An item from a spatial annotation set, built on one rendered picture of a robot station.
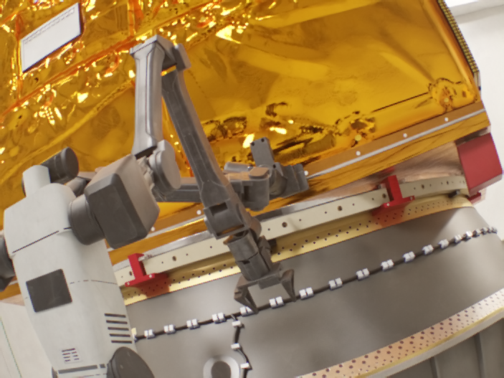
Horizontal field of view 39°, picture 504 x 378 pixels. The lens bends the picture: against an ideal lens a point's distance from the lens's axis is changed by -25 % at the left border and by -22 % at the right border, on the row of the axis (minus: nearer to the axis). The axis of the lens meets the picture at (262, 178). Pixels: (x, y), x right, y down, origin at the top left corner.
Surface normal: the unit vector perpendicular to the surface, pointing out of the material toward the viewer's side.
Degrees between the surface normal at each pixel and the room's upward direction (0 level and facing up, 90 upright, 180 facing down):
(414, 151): 90
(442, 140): 90
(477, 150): 90
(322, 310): 62
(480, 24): 90
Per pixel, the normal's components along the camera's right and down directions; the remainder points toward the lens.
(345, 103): -0.32, -0.16
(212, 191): -0.22, 0.22
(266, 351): -0.26, -0.62
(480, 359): -0.86, 0.15
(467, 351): 0.39, -0.35
